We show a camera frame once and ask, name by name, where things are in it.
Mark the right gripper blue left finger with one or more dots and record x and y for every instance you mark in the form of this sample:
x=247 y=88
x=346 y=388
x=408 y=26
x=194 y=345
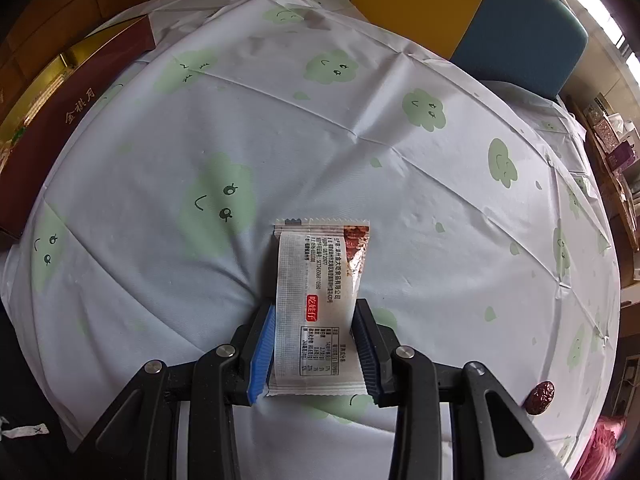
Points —
x=259 y=350

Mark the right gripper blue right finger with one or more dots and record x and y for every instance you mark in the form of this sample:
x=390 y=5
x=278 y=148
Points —
x=374 y=344

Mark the white green-cloud tablecloth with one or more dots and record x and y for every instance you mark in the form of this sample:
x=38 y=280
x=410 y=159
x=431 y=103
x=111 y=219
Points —
x=152 y=235

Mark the red jujube date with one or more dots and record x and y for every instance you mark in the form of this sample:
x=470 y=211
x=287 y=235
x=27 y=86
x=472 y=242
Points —
x=539 y=398

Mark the pink fuzzy cloth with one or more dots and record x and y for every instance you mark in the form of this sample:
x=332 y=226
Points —
x=600 y=454

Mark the purple small box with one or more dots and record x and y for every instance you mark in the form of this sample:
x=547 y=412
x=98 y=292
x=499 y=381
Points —
x=622 y=157

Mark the tissue box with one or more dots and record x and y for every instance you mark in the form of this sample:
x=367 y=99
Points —
x=609 y=129

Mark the wooden side desk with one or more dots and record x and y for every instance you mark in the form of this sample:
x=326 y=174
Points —
x=611 y=185

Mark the red gold gift box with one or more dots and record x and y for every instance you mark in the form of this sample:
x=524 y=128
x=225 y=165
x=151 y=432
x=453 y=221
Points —
x=42 y=120

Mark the grey yellow blue headboard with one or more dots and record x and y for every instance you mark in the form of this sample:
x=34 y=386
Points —
x=535 y=44

